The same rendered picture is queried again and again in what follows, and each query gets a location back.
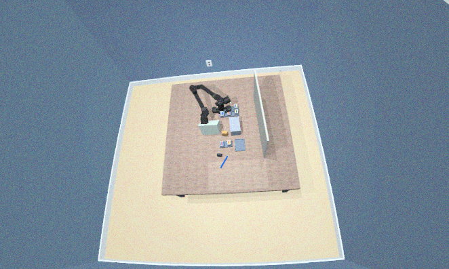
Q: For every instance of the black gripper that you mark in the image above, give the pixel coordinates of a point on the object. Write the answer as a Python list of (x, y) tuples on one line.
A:
[(226, 108)]

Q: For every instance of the grey flat panel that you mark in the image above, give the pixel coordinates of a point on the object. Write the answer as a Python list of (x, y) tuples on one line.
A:
[(260, 116)]

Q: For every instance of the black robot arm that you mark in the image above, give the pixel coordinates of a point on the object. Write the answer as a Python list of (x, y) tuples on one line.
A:
[(220, 101)]

